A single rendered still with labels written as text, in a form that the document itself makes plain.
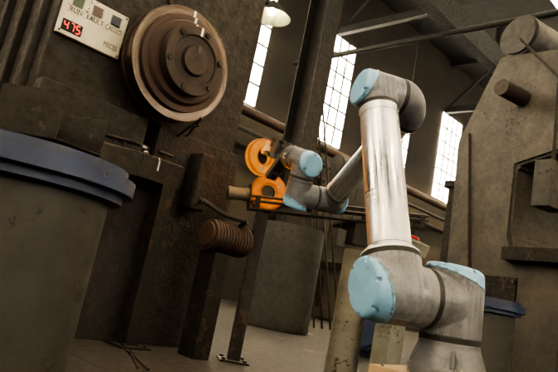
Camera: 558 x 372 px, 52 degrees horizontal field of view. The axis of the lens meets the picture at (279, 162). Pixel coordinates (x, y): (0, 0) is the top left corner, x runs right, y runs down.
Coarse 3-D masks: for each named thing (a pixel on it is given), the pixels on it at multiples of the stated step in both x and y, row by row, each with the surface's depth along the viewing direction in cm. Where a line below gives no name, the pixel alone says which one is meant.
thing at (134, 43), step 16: (160, 16) 225; (144, 32) 220; (128, 48) 220; (128, 64) 220; (224, 64) 248; (224, 80) 248; (144, 96) 220; (160, 112) 224; (176, 112) 230; (192, 112) 235; (208, 112) 241
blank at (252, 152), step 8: (248, 144) 235; (256, 144) 234; (264, 144) 236; (248, 152) 232; (256, 152) 234; (248, 160) 232; (256, 160) 233; (272, 160) 238; (248, 168) 234; (256, 168) 233; (264, 168) 235
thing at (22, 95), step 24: (0, 96) 161; (24, 96) 160; (48, 96) 159; (0, 120) 159; (24, 120) 158; (48, 120) 157; (72, 120) 185; (96, 120) 184; (72, 144) 164; (96, 144) 181
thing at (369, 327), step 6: (366, 324) 370; (372, 324) 369; (366, 330) 369; (372, 330) 368; (366, 336) 368; (372, 336) 367; (366, 342) 367; (360, 348) 369; (366, 348) 368; (360, 354) 380; (366, 354) 378
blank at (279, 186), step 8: (264, 176) 245; (256, 184) 244; (264, 184) 245; (272, 184) 246; (280, 184) 246; (256, 192) 243; (280, 192) 245; (272, 200) 244; (280, 200) 245; (272, 208) 244
